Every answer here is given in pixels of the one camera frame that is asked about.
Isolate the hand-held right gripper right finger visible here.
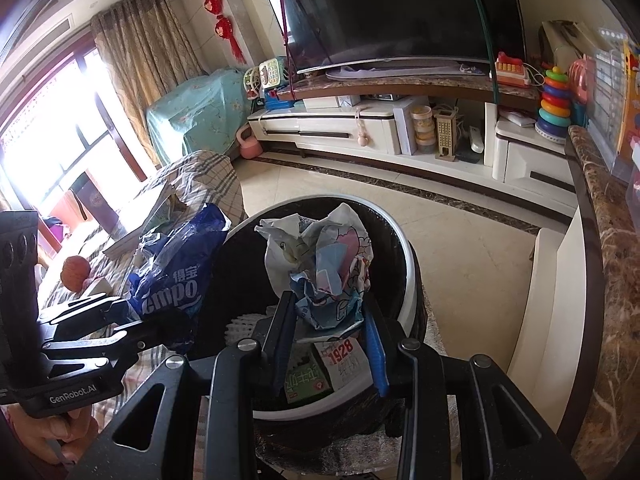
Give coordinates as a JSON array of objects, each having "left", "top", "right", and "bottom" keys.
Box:
[{"left": 361, "top": 297, "right": 587, "bottom": 480}]

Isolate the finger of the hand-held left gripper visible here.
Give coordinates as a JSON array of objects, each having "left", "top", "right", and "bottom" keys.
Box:
[
  {"left": 42, "top": 317, "right": 166, "bottom": 368},
  {"left": 39, "top": 296, "right": 131, "bottom": 341}
]

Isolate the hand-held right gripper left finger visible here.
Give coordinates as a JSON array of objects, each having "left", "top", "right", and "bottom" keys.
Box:
[{"left": 67, "top": 290, "right": 301, "bottom": 480}]

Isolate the blue tissue packet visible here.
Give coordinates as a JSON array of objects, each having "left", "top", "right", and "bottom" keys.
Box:
[{"left": 125, "top": 203, "right": 233, "bottom": 353}]

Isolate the cartoon print bag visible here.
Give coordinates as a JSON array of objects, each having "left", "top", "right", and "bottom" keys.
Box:
[{"left": 255, "top": 203, "right": 376, "bottom": 332}]

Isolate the black bin with white rim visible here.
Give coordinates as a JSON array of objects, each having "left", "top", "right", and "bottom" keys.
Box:
[{"left": 187, "top": 196, "right": 428, "bottom": 466}]

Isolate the person's left hand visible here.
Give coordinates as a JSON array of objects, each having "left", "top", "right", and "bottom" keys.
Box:
[{"left": 7, "top": 402, "right": 101, "bottom": 466}]

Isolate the white paper red label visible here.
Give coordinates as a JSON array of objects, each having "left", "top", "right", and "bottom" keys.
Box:
[{"left": 312, "top": 336, "right": 371, "bottom": 391}]

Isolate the white foam fruit net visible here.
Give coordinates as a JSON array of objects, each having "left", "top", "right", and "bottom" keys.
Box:
[{"left": 226, "top": 312, "right": 273, "bottom": 346}]

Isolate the orange ball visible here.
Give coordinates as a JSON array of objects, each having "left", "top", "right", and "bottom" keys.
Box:
[{"left": 61, "top": 256, "right": 91, "bottom": 291}]

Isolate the green small carton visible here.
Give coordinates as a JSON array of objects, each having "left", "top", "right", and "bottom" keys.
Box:
[{"left": 284, "top": 360, "right": 333, "bottom": 406}]

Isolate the white open book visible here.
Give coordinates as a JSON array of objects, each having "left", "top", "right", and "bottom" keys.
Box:
[{"left": 102, "top": 185, "right": 186, "bottom": 258}]

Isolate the dark brown chair back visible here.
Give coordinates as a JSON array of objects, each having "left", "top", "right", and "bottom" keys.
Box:
[{"left": 70, "top": 172, "right": 126, "bottom": 241}]

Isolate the pink kettlebell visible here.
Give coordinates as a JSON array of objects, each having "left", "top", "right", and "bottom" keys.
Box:
[{"left": 236, "top": 125, "right": 263, "bottom": 160}]

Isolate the pink hanging toy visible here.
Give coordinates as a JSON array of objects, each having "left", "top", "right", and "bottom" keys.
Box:
[{"left": 354, "top": 105, "right": 370, "bottom": 147}]

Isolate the white television cabinet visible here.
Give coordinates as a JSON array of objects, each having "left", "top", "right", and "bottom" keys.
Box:
[{"left": 247, "top": 67, "right": 581, "bottom": 216}]

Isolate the white upright box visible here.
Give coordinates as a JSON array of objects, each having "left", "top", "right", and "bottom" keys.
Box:
[{"left": 392, "top": 96, "right": 430, "bottom": 156}]

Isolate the blue toy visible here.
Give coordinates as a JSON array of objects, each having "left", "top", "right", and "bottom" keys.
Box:
[{"left": 264, "top": 89, "right": 293, "bottom": 111}]

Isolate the teal floral cover cloth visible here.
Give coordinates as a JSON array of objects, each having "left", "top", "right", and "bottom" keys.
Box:
[{"left": 146, "top": 67, "right": 256, "bottom": 167}]

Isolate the stack of yellow jars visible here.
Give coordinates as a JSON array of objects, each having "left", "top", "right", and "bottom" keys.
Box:
[{"left": 411, "top": 105, "right": 434, "bottom": 155}]

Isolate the beige patterned curtain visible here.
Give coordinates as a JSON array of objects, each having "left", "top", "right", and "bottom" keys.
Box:
[{"left": 90, "top": 0, "right": 206, "bottom": 171}]

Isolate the marble top coffee table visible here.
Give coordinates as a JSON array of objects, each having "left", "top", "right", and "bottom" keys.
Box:
[{"left": 505, "top": 125, "right": 640, "bottom": 480}]

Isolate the pink lid plastic container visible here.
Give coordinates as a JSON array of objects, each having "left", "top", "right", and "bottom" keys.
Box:
[{"left": 625, "top": 135, "right": 640, "bottom": 231}]

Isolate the purple thin rod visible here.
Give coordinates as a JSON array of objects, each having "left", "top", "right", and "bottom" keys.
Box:
[{"left": 276, "top": 0, "right": 293, "bottom": 101}]

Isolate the red toy telephone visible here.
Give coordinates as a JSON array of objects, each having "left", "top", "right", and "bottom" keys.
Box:
[{"left": 494, "top": 51, "right": 532, "bottom": 88}]

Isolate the green thin hoop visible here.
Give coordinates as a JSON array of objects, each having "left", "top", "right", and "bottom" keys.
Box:
[{"left": 461, "top": 0, "right": 501, "bottom": 106}]

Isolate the clear plastic drawer box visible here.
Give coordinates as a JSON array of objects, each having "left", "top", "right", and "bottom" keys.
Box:
[{"left": 585, "top": 30, "right": 631, "bottom": 171}]

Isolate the red hanging knot decoration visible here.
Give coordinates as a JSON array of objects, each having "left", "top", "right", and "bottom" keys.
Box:
[{"left": 187, "top": 0, "right": 247, "bottom": 63}]

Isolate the black flat television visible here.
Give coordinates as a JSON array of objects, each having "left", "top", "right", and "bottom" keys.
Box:
[{"left": 260, "top": 0, "right": 526, "bottom": 77}]

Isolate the yellow printed box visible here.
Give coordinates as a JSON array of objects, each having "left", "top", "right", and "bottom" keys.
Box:
[{"left": 612, "top": 40, "right": 640, "bottom": 183}]

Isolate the pink plastic toy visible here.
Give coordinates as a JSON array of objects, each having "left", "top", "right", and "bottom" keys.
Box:
[{"left": 570, "top": 57, "right": 593, "bottom": 103}]

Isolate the beige bag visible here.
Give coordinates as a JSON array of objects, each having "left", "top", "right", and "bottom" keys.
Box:
[{"left": 539, "top": 20, "right": 601, "bottom": 73}]

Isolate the brown window frame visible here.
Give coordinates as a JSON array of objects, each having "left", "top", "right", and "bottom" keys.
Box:
[{"left": 0, "top": 45, "right": 151, "bottom": 241}]

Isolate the rainbow ring stacker toy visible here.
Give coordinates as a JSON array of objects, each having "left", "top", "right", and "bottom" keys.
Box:
[{"left": 535, "top": 65, "right": 573, "bottom": 138}]

